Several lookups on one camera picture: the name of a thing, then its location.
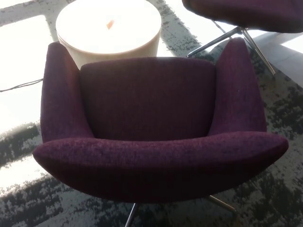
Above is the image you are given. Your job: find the purple fabric swivel armchair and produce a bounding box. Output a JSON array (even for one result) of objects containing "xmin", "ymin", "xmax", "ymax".
[{"xmin": 32, "ymin": 37, "xmax": 290, "ymax": 227}]

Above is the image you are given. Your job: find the round white side table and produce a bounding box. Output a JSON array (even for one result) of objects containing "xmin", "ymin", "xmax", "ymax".
[{"xmin": 55, "ymin": 0, "xmax": 162, "ymax": 71}]

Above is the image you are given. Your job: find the purple armchair with chrome legs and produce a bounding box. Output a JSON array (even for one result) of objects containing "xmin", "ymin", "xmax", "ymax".
[{"xmin": 181, "ymin": 0, "xmax": 303, "ymax": 76}]

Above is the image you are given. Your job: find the thin black floor cable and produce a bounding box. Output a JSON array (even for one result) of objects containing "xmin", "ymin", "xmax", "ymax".
[{"xmin": 0, "ymin": 79, "xmax": 44, "ymax": 93}]

